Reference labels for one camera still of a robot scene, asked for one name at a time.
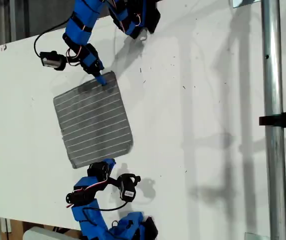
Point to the grey striped towel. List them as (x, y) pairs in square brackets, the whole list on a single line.
[(92, 125)]

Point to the white box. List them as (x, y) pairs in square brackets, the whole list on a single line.
[(40, 235)]

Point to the grey metal bar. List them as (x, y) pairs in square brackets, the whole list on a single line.
[(12, 20)]

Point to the black clamp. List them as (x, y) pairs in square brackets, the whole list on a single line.
[(283, 121)]

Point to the gripper camera stalk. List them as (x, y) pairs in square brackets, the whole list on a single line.
[(68, 60), (112, 180)]

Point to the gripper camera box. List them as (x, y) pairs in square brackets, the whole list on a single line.
[(51, 60), (127, 187)]

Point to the wooden table frame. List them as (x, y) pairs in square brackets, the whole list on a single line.
[(17, 230)]

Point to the metal bracket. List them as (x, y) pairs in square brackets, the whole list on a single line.
[(238, 3)]

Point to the steel post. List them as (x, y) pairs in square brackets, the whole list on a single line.
[(274, 75)]

